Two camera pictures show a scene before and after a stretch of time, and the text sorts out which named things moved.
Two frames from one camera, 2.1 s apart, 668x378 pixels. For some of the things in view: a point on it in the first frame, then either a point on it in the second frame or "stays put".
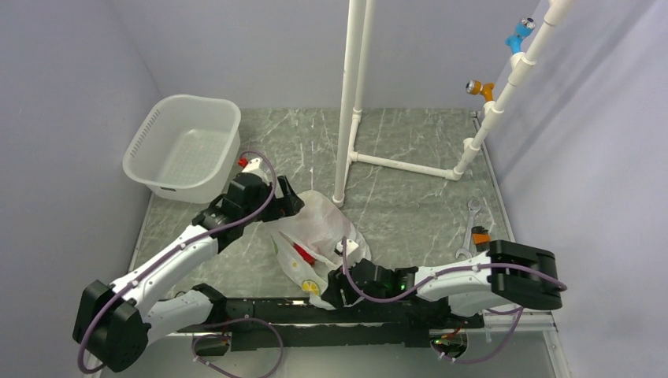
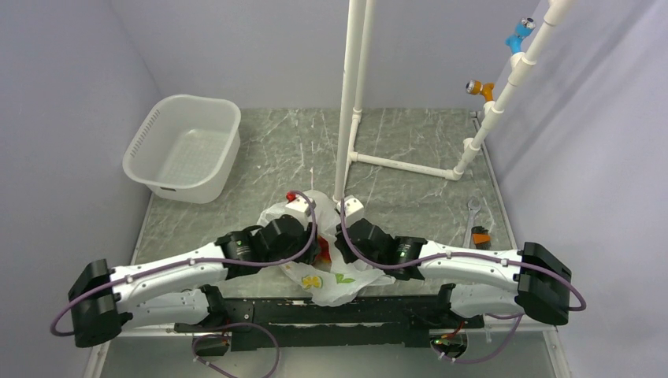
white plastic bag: [306, 240] stays put
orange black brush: [480, 238] stays put
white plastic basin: [187, 150] stays put
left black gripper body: [269, 213] -> [298, 247]
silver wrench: [473, 205] stays put
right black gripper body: [338, 280] -> [347, 254]
